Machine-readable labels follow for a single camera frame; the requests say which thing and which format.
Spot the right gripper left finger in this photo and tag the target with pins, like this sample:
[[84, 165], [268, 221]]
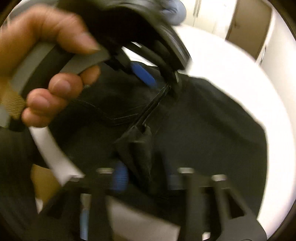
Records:
[[119, 177]]

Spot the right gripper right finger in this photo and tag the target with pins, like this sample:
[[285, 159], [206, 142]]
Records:
[[175, 182]]

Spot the black jeans pants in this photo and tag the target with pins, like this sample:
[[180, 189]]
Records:
[[139, 120]]

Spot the person's left hand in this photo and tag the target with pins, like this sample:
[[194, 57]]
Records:
[[45, 23]]

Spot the blue folded duvet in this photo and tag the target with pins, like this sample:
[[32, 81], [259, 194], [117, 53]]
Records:
[[174, 11]]

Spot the white wardrobe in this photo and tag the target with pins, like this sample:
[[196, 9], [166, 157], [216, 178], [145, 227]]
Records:
[[212, 16]]

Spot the white bed sheet mattress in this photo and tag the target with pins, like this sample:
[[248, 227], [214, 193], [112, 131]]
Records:
[[85, 209]]

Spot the brown wooden door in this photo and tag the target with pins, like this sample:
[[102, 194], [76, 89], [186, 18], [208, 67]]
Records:
[[249, 26]]

